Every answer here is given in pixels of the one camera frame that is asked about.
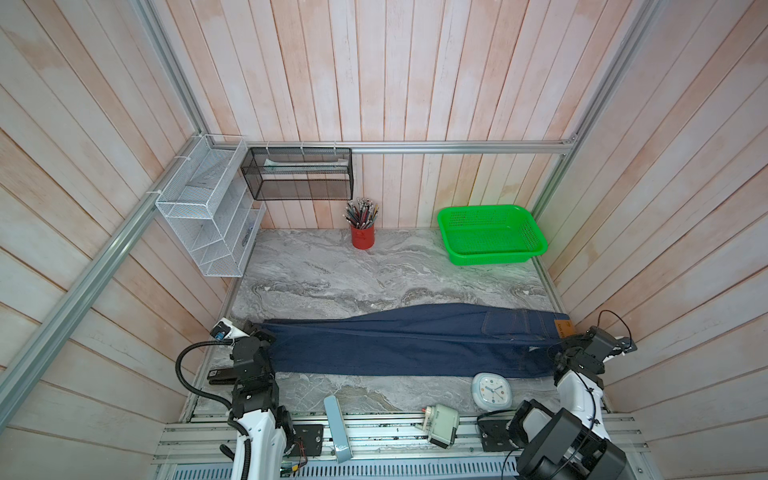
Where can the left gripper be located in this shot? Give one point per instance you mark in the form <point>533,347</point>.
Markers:
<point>264,337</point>

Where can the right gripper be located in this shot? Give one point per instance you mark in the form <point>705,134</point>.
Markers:
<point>571,342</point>

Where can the dark blue denim trousers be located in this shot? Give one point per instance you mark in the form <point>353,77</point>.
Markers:
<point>455,340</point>

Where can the green plastic basket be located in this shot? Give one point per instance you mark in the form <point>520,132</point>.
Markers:
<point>490,234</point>

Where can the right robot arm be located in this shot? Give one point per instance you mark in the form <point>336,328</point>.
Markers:
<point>573,442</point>

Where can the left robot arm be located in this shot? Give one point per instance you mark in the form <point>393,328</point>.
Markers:
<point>264,427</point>

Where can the white alarm clock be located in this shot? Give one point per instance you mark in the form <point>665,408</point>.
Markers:
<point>491,392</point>

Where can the light blue flat block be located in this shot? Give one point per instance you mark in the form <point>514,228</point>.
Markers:
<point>337,426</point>

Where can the grey white small device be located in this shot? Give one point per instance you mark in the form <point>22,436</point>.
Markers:
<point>440,425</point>

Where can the red pencil cup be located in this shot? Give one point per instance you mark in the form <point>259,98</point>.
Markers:
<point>363,238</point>

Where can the coloured pencils bunch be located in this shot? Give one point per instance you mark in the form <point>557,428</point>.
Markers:
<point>361,213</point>

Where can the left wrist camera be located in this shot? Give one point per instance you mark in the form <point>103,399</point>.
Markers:
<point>224,329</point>

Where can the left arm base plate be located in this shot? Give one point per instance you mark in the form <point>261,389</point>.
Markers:
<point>308,440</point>

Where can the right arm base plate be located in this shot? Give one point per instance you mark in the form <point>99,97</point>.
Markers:
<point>494,434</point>

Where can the white wire mesh shelf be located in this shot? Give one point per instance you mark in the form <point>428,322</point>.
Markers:
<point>209,206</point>

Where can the black mesh wall basket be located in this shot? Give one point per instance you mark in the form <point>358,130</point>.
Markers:
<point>299,173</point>

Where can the aluminium frame rail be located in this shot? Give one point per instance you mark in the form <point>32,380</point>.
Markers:
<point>556,147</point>

